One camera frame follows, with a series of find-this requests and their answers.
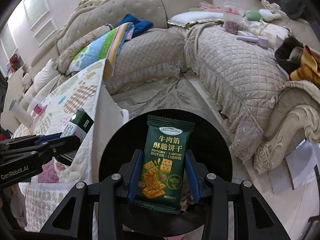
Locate small green white box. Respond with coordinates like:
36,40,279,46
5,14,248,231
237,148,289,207
55,108,94,166

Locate green cracker packet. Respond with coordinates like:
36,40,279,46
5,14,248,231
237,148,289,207
133,115,195,214

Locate black trash bin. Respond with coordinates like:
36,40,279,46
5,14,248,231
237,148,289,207
99,109,233,237

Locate white thermos bottle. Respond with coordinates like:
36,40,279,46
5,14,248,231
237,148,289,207
9,100,33,128

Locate white pink pill bottle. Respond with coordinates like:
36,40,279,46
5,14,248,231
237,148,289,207
26,94,47,115

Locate patchwork quilt table cover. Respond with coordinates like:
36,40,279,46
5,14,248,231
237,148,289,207
11,58,130,233

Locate white ruffled pillow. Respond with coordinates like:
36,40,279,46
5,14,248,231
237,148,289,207
34,59,59,93

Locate striped bolster pillow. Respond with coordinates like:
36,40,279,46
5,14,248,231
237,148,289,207
56,24,113,75

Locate colourful striped blanket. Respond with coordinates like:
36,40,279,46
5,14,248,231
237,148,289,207
66,22,135,75

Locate blue knitted cloth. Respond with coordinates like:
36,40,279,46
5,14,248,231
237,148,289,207
118,14,153,38

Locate beige tufted sofa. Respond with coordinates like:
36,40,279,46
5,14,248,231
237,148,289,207
29,0,319,174

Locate yellow red cloth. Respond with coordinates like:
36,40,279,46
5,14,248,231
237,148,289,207
289,45,319,86

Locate white satin cushion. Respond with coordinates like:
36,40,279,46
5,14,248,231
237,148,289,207
167,11,223,28

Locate purple handheld device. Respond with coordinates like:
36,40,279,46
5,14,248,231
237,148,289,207
236,35,268,49

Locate clear snack bag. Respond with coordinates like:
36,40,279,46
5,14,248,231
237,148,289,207
223,2,243,35

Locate green plush toy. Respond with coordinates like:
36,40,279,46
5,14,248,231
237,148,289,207
244,9,281,22

